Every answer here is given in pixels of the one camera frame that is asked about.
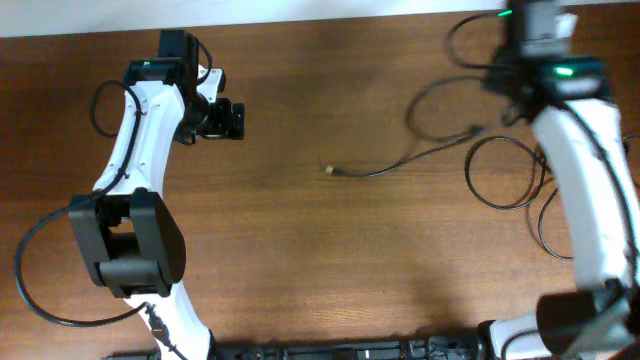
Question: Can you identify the black usb cable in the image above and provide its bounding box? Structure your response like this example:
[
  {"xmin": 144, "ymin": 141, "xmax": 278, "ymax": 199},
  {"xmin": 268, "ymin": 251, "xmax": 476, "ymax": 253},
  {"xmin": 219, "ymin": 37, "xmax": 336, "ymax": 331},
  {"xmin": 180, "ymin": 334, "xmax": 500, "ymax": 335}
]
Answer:
[{"xmin": 324, "ymin": 74, "xmax": 501, "ymax": 179}]

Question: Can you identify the black audio jack cable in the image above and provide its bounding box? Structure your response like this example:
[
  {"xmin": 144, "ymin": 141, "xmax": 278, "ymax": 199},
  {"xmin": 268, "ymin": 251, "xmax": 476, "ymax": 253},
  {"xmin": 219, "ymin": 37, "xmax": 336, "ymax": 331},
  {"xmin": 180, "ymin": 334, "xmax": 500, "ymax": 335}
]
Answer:
[{"xmin": 463, "ymin": 135, "xmax": 574, "ymax": 261}]

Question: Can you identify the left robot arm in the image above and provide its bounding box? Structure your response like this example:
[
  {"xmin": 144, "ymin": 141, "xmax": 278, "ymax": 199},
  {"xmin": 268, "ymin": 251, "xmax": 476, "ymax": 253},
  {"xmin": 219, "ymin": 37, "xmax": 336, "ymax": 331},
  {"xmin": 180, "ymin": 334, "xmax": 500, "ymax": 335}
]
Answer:
[{"xmin": 69, "ymin": 30, "xmax": 245, "ymax": 359}]

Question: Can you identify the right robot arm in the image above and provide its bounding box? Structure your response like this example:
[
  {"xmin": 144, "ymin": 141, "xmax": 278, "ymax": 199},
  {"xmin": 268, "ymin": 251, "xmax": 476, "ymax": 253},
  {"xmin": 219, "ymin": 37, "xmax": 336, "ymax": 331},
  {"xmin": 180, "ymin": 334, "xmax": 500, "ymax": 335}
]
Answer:
[{"xmin": 489, "ymin": 1, "xmax": 639, "ymax": 359}]

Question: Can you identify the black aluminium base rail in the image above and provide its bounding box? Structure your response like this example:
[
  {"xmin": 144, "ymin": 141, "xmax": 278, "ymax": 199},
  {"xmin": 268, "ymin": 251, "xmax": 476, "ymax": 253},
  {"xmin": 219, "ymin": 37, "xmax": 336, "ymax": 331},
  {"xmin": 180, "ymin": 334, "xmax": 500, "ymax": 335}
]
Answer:
[{"xmin": 104, "ymin": 334, "xmax": 486, "ymax": 360}]

